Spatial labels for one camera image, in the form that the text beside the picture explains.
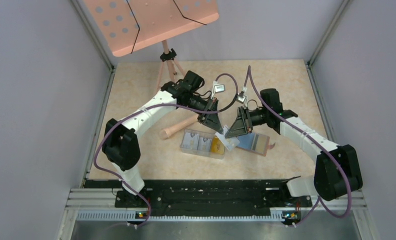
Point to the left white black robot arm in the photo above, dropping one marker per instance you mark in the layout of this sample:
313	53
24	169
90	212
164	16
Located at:
121	144

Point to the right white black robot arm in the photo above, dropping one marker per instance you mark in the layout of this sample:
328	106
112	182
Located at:
335	166

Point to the pink music stand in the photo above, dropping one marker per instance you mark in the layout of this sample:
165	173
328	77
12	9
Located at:
127	26

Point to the grey white credit card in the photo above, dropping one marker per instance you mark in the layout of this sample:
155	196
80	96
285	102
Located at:
190	140

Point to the yellow credit card stack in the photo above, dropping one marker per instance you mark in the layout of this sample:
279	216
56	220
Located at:
217	147

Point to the silver credit card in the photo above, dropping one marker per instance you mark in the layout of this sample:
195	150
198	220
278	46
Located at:
229	143

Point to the brown leather card holder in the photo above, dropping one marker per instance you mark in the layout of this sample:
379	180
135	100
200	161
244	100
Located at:
255	143

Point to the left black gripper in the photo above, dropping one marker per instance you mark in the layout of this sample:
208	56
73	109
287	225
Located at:
211	120

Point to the pink cylindrical handle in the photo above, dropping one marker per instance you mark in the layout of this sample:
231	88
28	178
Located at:
169	131

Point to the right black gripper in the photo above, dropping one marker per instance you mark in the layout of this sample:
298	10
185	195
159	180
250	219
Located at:
243	124

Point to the clear plastic card box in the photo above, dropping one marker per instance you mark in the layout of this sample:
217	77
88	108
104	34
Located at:
200	153

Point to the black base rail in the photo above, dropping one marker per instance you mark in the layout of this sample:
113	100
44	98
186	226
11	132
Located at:
212	198

